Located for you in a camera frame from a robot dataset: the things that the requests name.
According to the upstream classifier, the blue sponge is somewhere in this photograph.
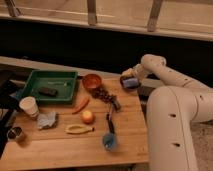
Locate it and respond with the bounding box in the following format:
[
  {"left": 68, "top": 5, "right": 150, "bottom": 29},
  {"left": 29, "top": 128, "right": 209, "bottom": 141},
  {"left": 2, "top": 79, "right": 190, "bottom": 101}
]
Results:
[{"left": 123, "top": 79, "right": 139, "bottom": 89}]

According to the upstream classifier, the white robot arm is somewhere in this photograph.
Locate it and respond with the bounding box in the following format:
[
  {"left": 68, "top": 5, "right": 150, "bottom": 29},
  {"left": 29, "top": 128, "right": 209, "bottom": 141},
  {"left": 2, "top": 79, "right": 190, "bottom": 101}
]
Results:
[{"left": 121, "top": 54, "right": 213, "bottom": 171}]

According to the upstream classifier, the white paper cup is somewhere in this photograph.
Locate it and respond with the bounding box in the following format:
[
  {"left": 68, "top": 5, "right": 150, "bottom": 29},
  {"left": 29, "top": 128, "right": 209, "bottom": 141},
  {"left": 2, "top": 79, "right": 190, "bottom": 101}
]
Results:
[{"left": 19, "top": 96, "right": 39, "bottom": 119}]

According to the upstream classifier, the metal cup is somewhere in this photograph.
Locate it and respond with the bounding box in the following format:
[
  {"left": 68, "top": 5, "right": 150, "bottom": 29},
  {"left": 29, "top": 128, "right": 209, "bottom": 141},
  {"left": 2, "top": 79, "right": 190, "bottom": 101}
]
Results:
[{"left": 7, "top": 127, "right": 26, "bottom": 142}]

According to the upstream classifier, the purple bowl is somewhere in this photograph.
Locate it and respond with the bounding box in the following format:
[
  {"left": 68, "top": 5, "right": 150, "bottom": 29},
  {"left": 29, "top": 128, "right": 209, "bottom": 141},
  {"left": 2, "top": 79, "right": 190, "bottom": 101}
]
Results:
[{"left": 120, "top": 76, "right": 141, "bottom": 90}]

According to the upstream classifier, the bunch of dark grapes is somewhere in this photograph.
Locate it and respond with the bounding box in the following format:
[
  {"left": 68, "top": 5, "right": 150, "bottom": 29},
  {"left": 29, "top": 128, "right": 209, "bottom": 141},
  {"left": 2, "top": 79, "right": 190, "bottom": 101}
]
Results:
[{"left": 91, "top": 87, "right": 121, "bottom": 111}]

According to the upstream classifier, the orange bowl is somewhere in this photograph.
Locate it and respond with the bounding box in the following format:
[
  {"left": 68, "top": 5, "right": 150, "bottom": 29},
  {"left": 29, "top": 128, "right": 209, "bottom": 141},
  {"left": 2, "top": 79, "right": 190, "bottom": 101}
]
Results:
[{"left": 82, "top": 74, "right": 102, "bottom": 91}]

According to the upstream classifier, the orange carrot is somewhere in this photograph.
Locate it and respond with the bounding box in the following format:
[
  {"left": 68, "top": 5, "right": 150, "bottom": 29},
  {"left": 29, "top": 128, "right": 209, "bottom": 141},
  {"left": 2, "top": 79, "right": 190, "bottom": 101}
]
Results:
[{"left": 72, "top": 97, "right": 90, "bottom": 114}]

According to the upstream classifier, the yellow apple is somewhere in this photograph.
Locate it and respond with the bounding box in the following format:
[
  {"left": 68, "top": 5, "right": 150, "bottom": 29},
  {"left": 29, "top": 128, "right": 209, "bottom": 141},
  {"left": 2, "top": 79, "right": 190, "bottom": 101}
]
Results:
[{"left": 81, "top": 110, "right": 95, "bottom": 124}]

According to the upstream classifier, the yellow banana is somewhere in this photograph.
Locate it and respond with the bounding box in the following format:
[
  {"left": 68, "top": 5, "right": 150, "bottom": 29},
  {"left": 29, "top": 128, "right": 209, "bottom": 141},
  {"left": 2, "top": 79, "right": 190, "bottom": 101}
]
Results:
[{"left": 65, "top": 124, "right": 95, "bottom": 134}]

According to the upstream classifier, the small utensil in tray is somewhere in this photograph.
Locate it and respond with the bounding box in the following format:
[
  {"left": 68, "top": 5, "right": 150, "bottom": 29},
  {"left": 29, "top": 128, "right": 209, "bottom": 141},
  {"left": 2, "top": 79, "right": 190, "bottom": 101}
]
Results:
[{"left": 47, "top": 82, "right": 68, "bottom": 86}]

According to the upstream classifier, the green plastic tray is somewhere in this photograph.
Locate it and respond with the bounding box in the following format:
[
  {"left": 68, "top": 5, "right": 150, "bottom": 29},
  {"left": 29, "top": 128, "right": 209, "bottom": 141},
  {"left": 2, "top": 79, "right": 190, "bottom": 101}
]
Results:
[{"left": 21, "top": 70, "right": 78, "bottom": 104}]

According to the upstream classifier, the black block in tray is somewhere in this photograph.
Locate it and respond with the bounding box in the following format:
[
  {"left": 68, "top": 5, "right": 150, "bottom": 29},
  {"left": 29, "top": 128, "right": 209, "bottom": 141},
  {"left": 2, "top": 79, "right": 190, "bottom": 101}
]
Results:
[{"left": 38, "top": 87, "right": 57, "bottom": 97}]

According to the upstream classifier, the crumpled grey cloth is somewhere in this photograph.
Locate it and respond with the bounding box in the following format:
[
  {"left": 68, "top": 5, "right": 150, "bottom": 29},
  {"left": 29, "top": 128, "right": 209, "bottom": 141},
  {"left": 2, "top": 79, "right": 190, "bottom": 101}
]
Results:
[{"left": 37, "top": 111, "right": 58, "bottom": 130}]

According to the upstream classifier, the black stand at left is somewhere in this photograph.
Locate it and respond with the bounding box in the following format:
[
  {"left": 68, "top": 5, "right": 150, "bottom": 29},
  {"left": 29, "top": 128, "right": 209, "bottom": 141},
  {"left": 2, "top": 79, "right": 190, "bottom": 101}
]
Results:
[{"left": 0, "top": 70, "right": 20, "bottom": 157}]

